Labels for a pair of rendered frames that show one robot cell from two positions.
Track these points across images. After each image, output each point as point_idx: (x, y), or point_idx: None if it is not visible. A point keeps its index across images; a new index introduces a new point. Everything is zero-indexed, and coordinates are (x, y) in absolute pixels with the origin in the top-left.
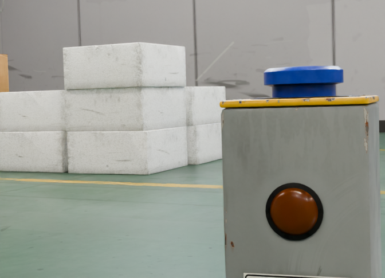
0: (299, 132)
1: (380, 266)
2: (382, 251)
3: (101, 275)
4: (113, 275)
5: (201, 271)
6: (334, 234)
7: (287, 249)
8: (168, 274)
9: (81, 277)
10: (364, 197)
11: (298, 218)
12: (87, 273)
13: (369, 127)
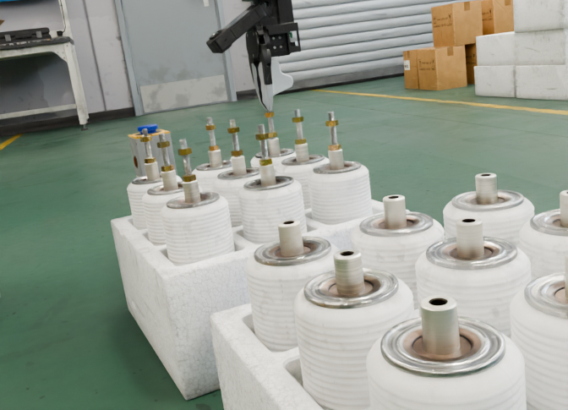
0: (133, 144)
1: None
2: (537, 176)
3: None
4: (369, 175)
5: (409, 177)
6: (139, 167)
7: (137, 170)
8: (391, 177)
9: None
10: (139, 160)
11: (134, 163)
12: None
13: (137, 144)
